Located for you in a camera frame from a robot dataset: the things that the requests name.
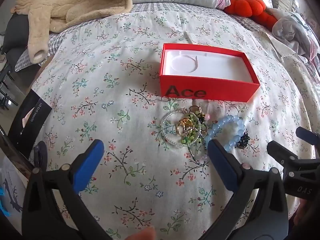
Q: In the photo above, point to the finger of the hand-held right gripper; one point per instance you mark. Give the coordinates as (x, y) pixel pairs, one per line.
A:
(287, 156)
(306, 135)

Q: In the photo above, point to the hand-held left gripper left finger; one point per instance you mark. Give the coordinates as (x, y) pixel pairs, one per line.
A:
(87, 165)

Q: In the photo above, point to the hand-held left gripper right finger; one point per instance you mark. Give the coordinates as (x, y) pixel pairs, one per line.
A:
(222, 162)

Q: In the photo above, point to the black bead charm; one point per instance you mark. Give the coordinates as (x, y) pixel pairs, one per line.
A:
(243, 141)

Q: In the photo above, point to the red cardboard box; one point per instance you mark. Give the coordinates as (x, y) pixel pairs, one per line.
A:
(225, 91)

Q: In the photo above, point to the person's left hand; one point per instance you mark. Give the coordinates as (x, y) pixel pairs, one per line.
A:
(140, 235)

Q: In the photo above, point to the black phone box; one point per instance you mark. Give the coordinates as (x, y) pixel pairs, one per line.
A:
(30, 120)

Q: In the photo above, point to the white deer print box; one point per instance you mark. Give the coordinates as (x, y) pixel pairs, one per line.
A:
(12, 187)

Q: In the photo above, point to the floral bedsheet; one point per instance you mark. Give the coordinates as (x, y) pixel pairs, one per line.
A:
(112, 80)

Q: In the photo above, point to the grey cloth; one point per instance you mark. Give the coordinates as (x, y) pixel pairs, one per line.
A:
(292, 27)

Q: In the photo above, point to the orange plush toy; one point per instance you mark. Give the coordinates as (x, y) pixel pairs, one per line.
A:
(247, 6)

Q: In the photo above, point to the beige fleece garment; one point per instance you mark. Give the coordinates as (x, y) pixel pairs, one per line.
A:
(75, 2)

